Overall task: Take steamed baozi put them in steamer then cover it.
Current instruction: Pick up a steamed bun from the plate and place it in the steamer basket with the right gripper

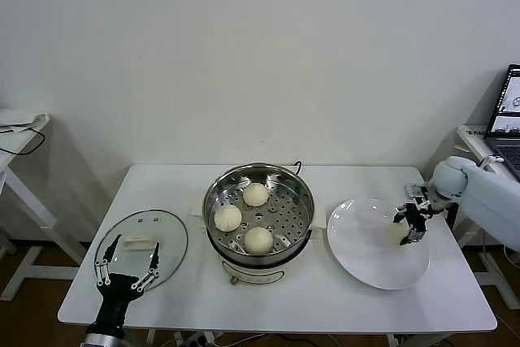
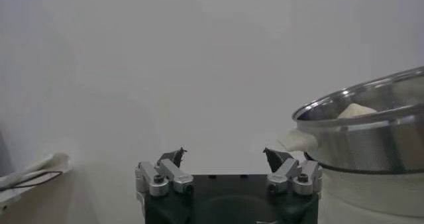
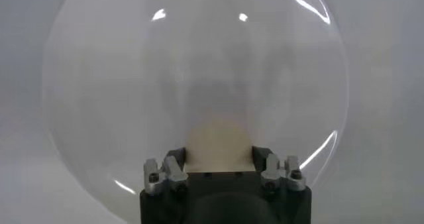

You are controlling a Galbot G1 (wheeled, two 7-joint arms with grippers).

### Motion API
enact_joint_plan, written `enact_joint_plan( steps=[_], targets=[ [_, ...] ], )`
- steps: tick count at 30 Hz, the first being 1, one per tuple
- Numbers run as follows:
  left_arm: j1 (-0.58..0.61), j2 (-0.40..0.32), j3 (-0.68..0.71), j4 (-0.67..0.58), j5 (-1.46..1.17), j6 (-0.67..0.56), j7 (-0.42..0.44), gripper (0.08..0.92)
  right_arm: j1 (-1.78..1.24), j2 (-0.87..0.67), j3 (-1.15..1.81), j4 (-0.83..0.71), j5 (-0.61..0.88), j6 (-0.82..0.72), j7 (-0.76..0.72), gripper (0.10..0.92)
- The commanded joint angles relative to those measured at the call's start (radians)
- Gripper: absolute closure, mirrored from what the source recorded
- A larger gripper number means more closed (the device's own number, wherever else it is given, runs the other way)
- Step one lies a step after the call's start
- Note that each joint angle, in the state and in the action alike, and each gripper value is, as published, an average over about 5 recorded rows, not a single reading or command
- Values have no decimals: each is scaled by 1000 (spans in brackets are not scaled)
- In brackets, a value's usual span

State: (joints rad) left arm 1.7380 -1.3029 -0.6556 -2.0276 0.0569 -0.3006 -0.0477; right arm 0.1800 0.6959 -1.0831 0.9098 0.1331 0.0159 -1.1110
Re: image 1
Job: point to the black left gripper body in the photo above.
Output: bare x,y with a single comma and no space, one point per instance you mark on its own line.
115,298

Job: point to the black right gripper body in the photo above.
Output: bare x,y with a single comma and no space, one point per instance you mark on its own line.
418,219

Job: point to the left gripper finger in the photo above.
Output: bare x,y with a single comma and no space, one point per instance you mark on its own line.
109,253
154,259

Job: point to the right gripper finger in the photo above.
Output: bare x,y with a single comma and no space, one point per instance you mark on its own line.
400,211
414,236

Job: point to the white steamed baozi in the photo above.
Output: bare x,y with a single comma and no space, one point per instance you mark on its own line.
255,194
227,218
395,234
258,240

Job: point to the steel steamer pot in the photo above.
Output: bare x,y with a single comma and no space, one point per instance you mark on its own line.
252,274

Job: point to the white round plate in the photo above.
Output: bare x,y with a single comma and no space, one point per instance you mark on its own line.
357,249

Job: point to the white power strip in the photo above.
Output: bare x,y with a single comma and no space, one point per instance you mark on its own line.
195,339

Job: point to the white side table with laptop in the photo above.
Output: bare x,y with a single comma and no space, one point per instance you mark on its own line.
467,135

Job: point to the open grey laptop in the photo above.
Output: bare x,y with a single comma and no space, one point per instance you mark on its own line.
508,135

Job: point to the white side table with cloth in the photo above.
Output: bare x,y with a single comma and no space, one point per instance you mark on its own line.
12,141

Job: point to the white cloth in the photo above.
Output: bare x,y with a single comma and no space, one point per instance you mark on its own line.
38,119

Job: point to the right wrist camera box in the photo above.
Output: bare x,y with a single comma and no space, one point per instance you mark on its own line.
414,192

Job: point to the black stand post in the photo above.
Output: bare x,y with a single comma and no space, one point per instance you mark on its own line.
451,221

